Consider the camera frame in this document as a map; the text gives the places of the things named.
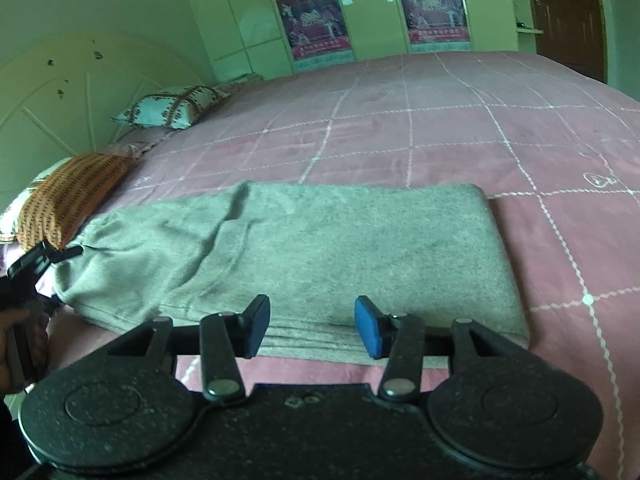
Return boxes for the person's left hand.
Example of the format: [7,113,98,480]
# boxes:
[0,309,30,396]

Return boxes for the lower right calendar poster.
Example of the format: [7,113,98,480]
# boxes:
[400,0,471,51]

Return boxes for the lower left calendar poster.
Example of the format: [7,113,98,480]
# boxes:
[277,0,352,62]

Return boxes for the orange striped pillow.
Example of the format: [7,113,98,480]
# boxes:
[16,153,138,252]

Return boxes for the white patterned pillow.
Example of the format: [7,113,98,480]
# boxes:
[113,84,231,130]

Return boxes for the white pillow under orange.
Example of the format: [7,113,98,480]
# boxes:
[0,157,70,244]

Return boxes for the dark brown wooden door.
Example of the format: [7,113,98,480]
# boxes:
[533,0,606,82]

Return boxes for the cream arched headboard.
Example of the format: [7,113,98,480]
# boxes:
[1,32,203,206]

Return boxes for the grey-green sweatpants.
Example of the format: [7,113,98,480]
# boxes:
[53,181,529,364]

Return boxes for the pink checked bed sheet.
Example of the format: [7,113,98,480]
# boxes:
[0,49,640,480]

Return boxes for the cream built-in wardrobe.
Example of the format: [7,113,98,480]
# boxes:
[189,0,518,82]

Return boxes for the calendar poster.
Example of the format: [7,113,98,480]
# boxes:
[400,0,471,51]
[277,0,352,62]

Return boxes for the rounded corner shelves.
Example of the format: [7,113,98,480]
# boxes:
[512,0,544,53]

